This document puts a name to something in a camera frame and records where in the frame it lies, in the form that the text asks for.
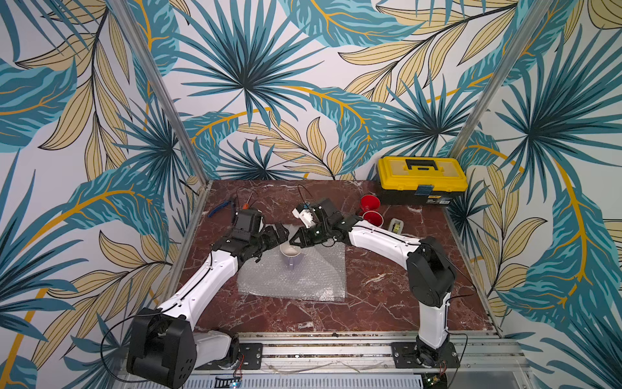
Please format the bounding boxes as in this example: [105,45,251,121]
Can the clear bubble wrap sheet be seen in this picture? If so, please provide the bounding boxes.
[236,240,347,302]

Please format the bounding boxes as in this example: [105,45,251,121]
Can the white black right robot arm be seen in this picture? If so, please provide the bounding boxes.
[289,199,459,368]

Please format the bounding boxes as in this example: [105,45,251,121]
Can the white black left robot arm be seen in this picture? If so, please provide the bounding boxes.
[126,208,289,388]

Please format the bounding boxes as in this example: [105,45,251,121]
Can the white mug red inside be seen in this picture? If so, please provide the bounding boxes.
[362,211,384,227]

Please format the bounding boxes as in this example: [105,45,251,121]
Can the yellow black plastic toolbox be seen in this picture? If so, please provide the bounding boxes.
[377,157,468,206]

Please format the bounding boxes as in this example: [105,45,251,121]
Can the red mug black handle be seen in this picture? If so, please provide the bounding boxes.
[360,194,381,213]

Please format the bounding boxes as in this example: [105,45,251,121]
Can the blue handled pliers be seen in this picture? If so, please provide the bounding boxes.
[207,196,237,218]

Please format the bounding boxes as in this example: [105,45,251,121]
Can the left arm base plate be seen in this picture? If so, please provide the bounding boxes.
[195,343,263,371]

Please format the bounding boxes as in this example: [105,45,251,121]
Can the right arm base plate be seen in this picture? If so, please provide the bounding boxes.
[390,340,460,369]

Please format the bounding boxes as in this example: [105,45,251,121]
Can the left aluminium corner post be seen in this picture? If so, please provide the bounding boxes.
[109,0,211,188]

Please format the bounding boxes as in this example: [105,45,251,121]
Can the aluminium corner post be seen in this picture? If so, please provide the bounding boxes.
[109,0,211,188]
[449,1,552,158]

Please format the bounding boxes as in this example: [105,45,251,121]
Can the aluminium front frame rail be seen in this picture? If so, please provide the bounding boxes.
[113,331,533,389]

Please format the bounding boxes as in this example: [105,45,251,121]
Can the right aluminium corner post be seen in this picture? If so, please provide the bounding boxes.
[449,1,552,158]

